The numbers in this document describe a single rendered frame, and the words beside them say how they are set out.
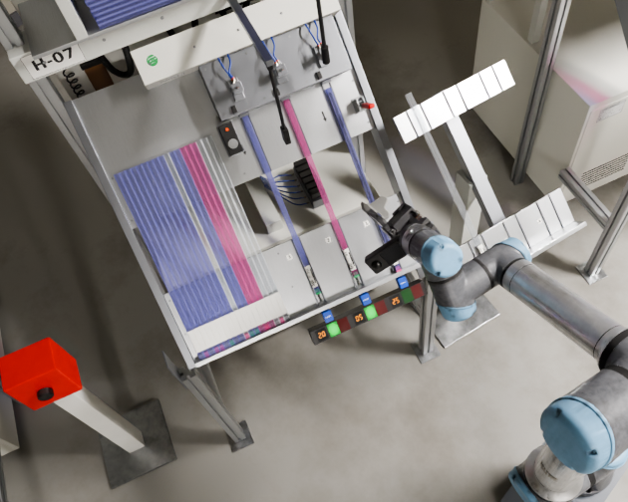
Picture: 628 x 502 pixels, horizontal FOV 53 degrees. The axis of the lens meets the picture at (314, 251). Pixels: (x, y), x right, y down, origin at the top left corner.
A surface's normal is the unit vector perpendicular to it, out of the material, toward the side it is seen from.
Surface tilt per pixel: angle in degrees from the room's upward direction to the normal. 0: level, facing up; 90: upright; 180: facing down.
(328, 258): 43
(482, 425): 0
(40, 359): 0
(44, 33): 0
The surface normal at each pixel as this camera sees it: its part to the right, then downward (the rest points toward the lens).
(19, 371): -0.12, -0.52
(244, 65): 0.18, 0.14
